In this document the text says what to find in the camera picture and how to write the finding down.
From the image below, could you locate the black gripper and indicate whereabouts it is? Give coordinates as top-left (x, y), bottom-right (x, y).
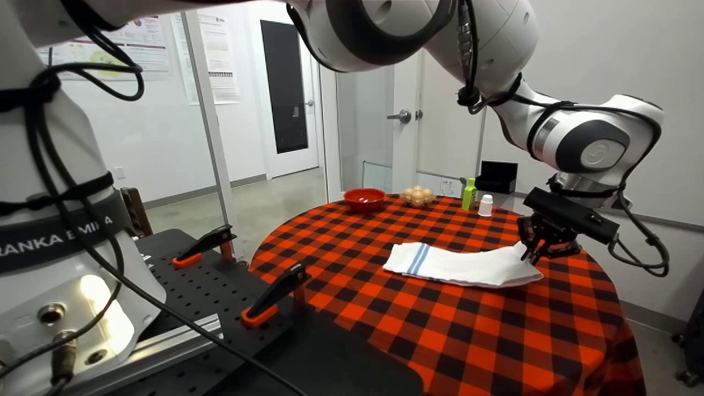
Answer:
top-left (518, 215), bottom-right (581, 266)

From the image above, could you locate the white towel with blue stripes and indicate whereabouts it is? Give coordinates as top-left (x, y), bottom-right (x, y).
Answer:
top-left (384, 241), bottom-right (542, 287)

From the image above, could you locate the white salt shaker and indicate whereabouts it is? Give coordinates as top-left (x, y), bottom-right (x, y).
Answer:
top-left (477, 194), bottom-right (494, 217)

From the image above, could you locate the orange black checkered tablecloth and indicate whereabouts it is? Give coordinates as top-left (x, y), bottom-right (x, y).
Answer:
top-left (254, 195), bottom-right (647, 396)

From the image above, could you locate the green bottle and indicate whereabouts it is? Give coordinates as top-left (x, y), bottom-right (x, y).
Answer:
top-left (462, 177), bottom-right (477, 210)

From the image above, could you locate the red bowl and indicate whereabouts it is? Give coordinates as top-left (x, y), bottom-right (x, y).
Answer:
top-left (343, 189), bottom-right (388, 213)

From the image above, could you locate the white door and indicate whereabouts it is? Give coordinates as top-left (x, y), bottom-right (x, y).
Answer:
top-left (327, 52), bottom-right (487, 195)

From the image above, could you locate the orange black clamp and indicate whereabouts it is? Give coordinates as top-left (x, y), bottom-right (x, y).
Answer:
top-left (241, 263), bottom-right (308, 327)
top-left (173, 223), bottom-right (236, 271)

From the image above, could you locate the black perforated mounting board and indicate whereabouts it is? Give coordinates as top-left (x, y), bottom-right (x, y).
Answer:
top-left (128, 228), bottom-right (423, 396)

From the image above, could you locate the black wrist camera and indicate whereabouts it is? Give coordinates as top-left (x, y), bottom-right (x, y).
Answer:
top-left (524, 189), bottom-right (618, 244)

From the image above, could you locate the black wall holder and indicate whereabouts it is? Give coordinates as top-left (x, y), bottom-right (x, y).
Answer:
top-left (475, 161), bottom-right (518, 194)

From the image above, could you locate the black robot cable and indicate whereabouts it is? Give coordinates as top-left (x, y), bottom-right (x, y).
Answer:
top-left (604, 195), bottom-right (672, 278)

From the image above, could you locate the silver door handle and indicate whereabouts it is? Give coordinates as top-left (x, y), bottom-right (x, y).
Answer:
top-left (388, 110), bottom-right (415, 123)

